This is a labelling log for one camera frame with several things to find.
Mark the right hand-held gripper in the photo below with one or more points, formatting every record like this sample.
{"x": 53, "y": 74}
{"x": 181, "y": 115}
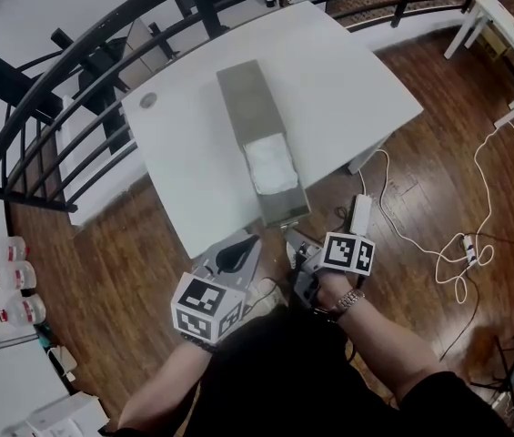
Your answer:
{"x": 347, "y": 253}

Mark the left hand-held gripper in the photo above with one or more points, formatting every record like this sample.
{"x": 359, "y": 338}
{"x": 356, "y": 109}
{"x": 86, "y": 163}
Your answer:
{"x": 202, "y": 298}

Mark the grey rectangular box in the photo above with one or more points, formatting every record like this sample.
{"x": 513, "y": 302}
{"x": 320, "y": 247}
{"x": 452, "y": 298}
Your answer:
{"x": 249, "y": 103}
{"x": 284, "y": 207}

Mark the person's right forearm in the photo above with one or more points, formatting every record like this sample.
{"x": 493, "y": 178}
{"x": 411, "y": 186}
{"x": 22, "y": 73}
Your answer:
{"x": 384, "y": 348}

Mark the person's left forearm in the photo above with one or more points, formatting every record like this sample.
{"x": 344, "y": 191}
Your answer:
{"x": 161, "y": 385}

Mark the person's right hand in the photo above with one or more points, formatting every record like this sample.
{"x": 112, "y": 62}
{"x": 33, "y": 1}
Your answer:
{"x": 334, "y": 287}

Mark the white power adapter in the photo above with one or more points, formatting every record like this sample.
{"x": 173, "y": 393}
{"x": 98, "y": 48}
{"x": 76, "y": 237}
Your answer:
{"x": 361, "y": 214}

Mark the silver wristwatch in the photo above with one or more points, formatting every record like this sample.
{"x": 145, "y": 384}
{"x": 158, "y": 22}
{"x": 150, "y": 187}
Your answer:
{"x": 349, "y": 298}

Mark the white crumpled tissue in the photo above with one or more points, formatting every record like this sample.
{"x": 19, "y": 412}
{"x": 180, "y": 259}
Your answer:
{"x": 270, "y": 164}

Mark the white table leg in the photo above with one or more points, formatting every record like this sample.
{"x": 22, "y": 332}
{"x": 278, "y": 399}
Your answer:
{"x": 365, "y": 157}

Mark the person's black clothing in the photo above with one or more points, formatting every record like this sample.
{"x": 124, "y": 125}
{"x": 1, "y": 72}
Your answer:
{"x": 284, "y": 380}

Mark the white power strip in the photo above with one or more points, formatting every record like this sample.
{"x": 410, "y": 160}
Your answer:
{"x": 468, "y": 248}

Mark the small white box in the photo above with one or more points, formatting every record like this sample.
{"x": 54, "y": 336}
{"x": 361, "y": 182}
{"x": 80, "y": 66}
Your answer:
{"x": 62, "y": 362}

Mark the clear water bottle red label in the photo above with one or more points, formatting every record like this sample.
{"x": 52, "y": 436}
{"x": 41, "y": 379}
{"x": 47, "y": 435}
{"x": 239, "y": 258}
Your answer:
{"x": 24, "y": 310}
{"x": 15, "y": 275}
{"x": 11, "y": 249}

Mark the white cardboard box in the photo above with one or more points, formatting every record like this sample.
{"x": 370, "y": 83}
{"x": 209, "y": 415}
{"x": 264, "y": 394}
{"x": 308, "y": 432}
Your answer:
{"x": 61, "y": 414}

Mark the metal rod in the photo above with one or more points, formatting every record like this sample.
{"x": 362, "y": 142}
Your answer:
{"x": 11, "y": 340}

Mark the black metal railing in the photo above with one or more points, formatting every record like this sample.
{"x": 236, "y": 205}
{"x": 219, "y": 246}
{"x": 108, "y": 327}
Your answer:
{"x": 206, "y": 16}

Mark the black metal stand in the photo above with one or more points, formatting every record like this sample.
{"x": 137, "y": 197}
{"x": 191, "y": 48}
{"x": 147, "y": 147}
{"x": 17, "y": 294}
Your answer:
{"x": 506, "y": 371}

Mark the white side table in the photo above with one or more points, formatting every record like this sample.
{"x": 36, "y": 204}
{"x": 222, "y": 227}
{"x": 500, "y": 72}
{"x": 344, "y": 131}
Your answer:
{"x": 506, "y": 21}

